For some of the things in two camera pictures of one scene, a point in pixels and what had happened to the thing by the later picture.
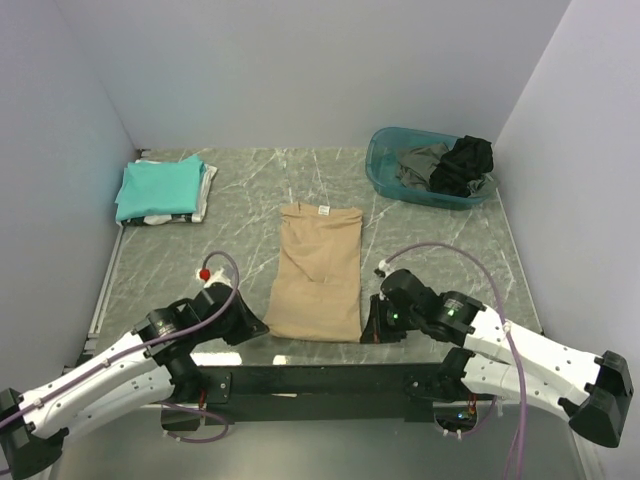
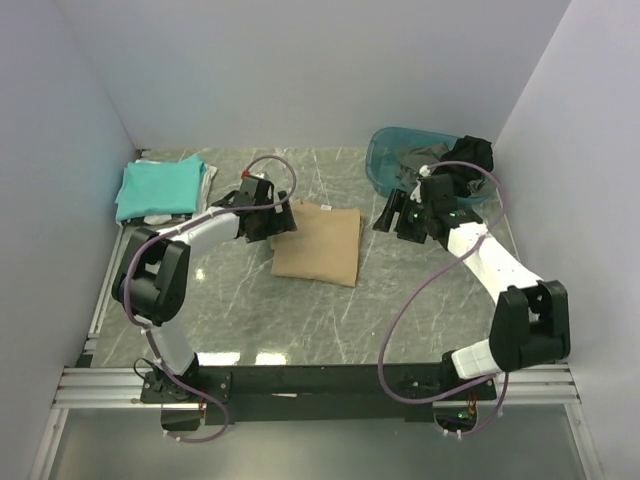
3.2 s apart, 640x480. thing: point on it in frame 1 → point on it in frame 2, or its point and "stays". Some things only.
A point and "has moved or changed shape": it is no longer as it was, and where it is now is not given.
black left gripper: (249, 325) → (281, 222)
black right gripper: (376, 330) → (401, 204)
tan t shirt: (317, 294) has moved or changed shape
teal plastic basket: (381, 159) stays
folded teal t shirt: (159, 189) stays
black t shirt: (461, 165) stays
